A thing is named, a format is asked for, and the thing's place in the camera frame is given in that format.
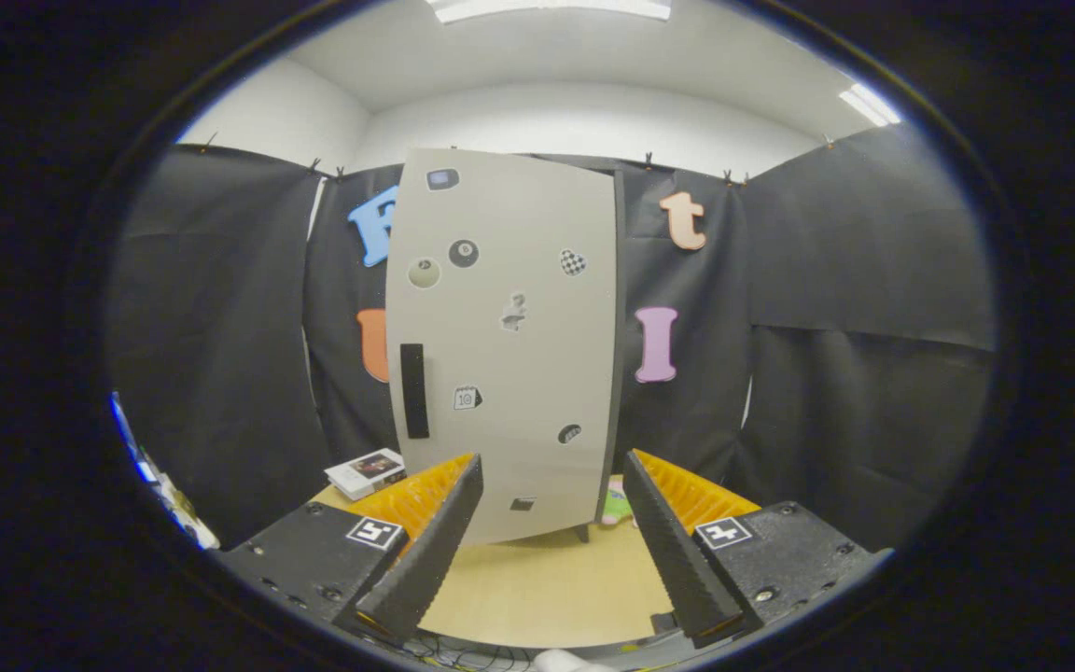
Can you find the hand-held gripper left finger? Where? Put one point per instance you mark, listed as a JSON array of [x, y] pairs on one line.
[[430, 551]]

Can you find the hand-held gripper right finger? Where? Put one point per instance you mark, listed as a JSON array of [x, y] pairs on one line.
[[677, 551]]

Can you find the light grey shoe cabinet door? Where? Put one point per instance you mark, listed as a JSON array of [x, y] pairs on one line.
[[509, 373]]

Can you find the green and pink plush toy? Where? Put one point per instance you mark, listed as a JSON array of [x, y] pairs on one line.
[[614, 509]]

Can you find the white printed box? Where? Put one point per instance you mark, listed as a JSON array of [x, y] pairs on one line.
[[365, 471]]

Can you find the black backdrop cloth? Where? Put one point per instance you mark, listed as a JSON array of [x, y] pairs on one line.
[[827, 327]]

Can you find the small ceiling light panel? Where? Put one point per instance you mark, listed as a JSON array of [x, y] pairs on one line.
[[870, 103]]

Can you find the long ceiling light panel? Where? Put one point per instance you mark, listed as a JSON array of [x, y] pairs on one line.
[[547, 7]]

